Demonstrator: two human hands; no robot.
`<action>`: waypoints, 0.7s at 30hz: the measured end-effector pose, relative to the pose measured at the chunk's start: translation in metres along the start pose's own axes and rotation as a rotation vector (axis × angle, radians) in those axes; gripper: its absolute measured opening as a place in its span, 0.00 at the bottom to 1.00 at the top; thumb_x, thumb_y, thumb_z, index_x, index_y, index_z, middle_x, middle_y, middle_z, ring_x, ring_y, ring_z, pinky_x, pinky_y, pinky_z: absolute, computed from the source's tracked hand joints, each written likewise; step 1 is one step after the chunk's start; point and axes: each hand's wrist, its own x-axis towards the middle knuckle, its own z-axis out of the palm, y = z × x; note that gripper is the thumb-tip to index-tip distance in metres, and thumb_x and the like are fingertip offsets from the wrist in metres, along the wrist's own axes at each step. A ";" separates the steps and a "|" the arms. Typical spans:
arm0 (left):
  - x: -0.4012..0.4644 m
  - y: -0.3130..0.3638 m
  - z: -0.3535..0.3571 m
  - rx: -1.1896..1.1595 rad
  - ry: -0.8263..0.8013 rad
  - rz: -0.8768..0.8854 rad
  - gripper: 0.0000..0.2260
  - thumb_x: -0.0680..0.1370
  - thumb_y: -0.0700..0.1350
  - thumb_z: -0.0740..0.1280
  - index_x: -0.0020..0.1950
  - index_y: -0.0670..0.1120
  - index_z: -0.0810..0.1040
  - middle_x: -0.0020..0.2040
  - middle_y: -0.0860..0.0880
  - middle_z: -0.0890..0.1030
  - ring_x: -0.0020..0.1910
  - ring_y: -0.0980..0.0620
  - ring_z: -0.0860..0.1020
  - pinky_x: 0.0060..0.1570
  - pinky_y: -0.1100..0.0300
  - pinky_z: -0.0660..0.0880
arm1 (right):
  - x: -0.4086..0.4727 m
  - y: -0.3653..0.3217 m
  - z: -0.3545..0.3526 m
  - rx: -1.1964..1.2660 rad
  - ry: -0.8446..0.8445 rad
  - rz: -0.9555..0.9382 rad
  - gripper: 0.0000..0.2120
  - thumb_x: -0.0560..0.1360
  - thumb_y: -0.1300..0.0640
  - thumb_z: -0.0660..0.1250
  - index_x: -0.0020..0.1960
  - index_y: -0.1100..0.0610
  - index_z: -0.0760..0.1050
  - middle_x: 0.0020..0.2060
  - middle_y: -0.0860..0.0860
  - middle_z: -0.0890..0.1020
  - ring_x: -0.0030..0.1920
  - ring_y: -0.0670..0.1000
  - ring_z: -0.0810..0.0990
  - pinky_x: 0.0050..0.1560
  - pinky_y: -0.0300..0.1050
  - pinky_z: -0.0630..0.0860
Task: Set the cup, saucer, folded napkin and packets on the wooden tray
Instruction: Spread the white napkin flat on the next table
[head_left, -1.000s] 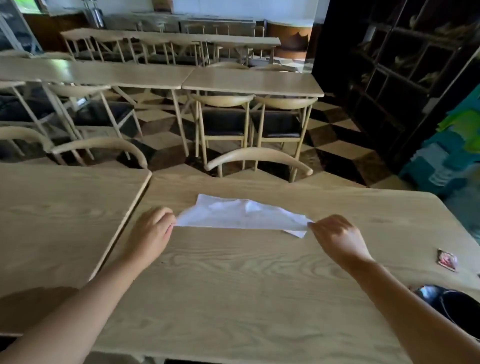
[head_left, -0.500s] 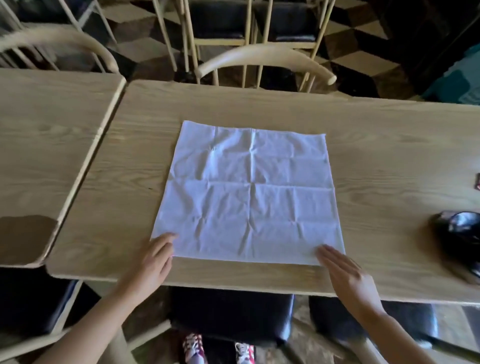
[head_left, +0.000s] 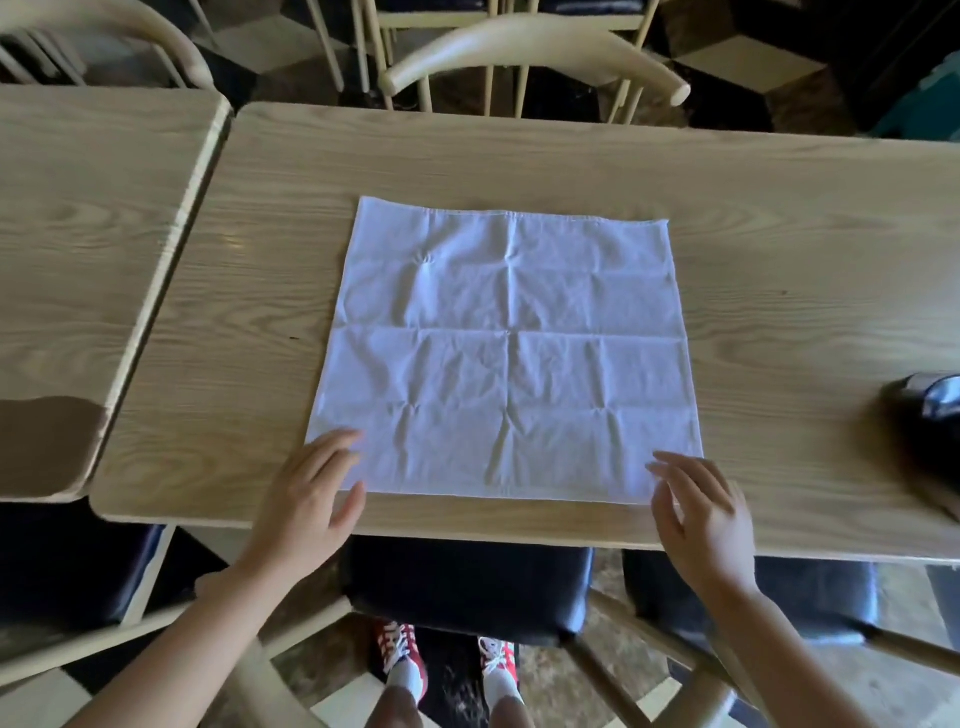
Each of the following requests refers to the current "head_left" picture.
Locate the person's right hand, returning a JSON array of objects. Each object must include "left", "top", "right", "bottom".
[{"left": 644, "top": 450, "right": 760, "bottom": 601}]

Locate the person's left hand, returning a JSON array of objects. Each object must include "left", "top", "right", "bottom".
[{"left": 247, "top": 428, "right": 369, "bottom": 583}]

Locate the black saucer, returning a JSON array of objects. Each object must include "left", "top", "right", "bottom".
[{"left": 878, "top": 378, "right": 960, "bottom": 489}]

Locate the white cloth napkin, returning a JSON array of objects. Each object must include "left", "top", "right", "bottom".
[{"left": 303, "top": 196, "right": 706, "bottom": 505}]

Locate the person's left forearm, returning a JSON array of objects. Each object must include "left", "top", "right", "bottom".
[{"left": 63, "top": 551, "right": 309, "bottom": 728}]

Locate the person's left red shoe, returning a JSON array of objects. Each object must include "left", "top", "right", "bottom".
[{"left": 373, "top": 620, "right": 430, "bottom": 703}]

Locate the person's red shoe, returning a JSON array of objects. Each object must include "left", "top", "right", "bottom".
[
  {"left": 373, "top": 620, "right": 430, "bottom": 703},
  {"left": 478, "top": 635, "right": 521, "bottom": 688}
]

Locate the person's left white sock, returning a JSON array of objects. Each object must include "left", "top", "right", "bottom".
[{"left": 386, "top": 659, "right": 425, "bottom": 695}]

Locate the person's white sock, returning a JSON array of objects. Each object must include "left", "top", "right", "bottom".
[
  {"left": 483, "top": 667, "right": 524, "bottom": 706},
  {"left": 386, "top": 659, "right": 425, "bottom": 695}
]

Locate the person's left leg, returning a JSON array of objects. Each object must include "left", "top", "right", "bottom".
[{"left": 378, "top": 683, "right": 425, "bottom": 728}]

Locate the person's leg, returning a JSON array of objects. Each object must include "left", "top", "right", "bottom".
[
  {"left": 487, "top": 697, "right": 538, "bottom": 728},
  {"left": 378, "top": 683, "right": 425, "bottom": 728}
]

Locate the person's right red shoe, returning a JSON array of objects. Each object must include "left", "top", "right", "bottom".
[{"left": 478, "top": 635, "right": 521, "bottom": 688}]

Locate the person's right white sock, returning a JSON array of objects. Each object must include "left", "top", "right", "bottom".
[{"left": 483, "top": 667, "right": 524, "bottom": 706}]

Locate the person's right leg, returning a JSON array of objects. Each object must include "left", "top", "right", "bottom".
[{"left": 487, "top": 697, "right": 538, "bottom": 728}]

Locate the light wooden table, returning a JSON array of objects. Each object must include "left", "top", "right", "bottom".
[
  {"left": 89, "top": 101, "right": 960, "bottom": 564},
  {"left": 0, "top": 83, "right": 234, "bottom": 504}
]

